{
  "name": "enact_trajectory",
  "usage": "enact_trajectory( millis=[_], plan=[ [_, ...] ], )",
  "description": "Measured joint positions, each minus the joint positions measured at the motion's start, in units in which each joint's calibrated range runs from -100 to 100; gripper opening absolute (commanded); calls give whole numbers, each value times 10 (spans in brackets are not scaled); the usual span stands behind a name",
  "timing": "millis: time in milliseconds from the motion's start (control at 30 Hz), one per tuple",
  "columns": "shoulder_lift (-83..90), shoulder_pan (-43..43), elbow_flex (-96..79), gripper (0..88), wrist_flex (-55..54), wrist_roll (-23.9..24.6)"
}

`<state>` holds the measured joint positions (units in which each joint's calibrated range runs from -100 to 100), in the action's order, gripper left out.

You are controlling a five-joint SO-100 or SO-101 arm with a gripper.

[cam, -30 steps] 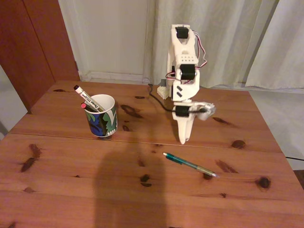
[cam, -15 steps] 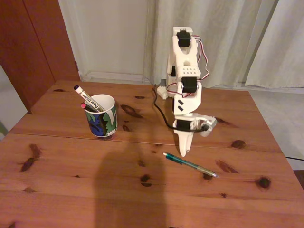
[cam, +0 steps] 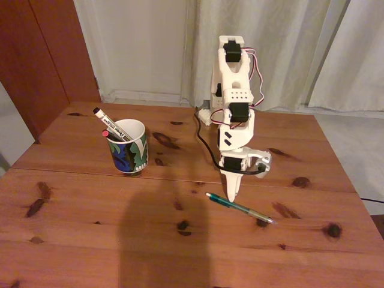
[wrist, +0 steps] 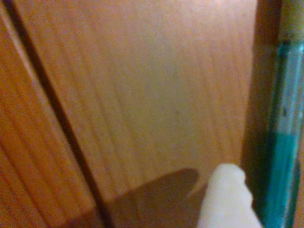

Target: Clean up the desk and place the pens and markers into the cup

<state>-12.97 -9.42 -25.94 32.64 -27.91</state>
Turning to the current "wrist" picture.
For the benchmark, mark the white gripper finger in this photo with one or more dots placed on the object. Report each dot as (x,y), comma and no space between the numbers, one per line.
(225,202)

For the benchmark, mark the teal transparent ballpoint pen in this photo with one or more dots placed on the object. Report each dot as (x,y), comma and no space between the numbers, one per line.
(285,118)

